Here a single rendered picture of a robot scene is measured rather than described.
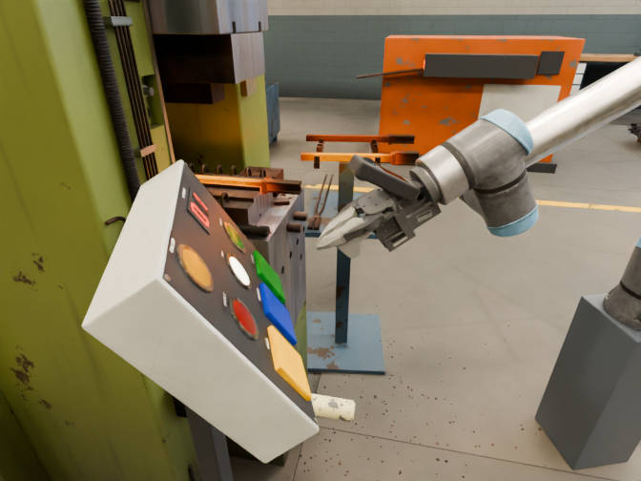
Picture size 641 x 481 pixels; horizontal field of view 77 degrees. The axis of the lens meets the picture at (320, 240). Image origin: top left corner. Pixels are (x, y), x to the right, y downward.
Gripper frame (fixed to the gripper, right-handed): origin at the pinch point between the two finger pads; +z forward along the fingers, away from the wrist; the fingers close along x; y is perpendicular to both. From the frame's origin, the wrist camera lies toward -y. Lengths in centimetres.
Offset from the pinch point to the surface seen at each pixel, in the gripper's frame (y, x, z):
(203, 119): -14, 78, 14
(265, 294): -3.0, -9.4, 10.3
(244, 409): -3.6, -26.8, 15.1
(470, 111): 159, 318, -180
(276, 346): -3.0, -20.3, 10.3
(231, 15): -33, 36, -8
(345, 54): 139, 765, -193
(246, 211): 2.9, 35.6, 13.5
